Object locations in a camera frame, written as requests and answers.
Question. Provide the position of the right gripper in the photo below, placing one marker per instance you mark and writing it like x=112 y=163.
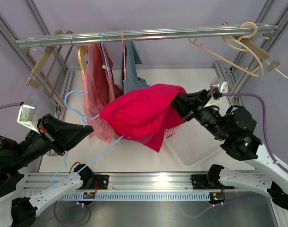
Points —
x=189 y=105

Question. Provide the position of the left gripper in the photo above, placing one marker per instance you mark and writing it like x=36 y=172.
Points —
x=60 y=135

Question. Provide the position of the magenta t shirt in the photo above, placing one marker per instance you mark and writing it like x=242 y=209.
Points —
x=143 y=115

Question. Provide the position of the blue grey t shirt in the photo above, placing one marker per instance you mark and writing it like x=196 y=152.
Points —
x=130 y=58

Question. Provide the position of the pink wire hanger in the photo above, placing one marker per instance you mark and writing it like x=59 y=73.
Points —
x=123 y=47

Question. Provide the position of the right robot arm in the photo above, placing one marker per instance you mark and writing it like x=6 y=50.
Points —
x=236 y=130

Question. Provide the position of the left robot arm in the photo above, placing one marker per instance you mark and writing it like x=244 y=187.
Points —
x=23 y=211

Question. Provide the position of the thin wooden hanger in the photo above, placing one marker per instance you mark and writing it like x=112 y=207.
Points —
x=194 y=42

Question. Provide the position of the salmon pink t shirt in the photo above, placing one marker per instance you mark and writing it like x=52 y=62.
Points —
x=101 y=91

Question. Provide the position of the curved wooden hanger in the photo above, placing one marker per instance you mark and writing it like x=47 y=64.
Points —
x=235 y=44

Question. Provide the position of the wooden clip hanger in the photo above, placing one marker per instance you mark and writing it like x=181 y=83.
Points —
x=262 y=54

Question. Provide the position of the white plastic basket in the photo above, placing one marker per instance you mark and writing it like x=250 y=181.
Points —
x=191 y=143

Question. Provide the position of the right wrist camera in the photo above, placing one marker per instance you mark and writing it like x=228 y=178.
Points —
x=217 y=87

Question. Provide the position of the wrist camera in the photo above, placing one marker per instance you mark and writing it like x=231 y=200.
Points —
x=26 y=115
x=217 y=87

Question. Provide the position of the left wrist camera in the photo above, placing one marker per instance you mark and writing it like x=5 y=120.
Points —
x=26 y=115

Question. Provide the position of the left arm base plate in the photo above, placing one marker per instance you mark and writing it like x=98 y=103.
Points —
x=95 y=182

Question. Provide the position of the front aluminium rail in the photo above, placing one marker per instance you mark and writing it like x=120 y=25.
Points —
x=180 y=182

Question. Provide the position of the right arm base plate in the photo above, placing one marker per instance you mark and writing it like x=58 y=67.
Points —
x=204 y=182

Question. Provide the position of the white slotted cable duct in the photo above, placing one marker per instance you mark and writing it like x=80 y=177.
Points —
x=136 y=196

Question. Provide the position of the aluminium hanging rail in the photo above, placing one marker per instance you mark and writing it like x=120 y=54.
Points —
x=143 y=35

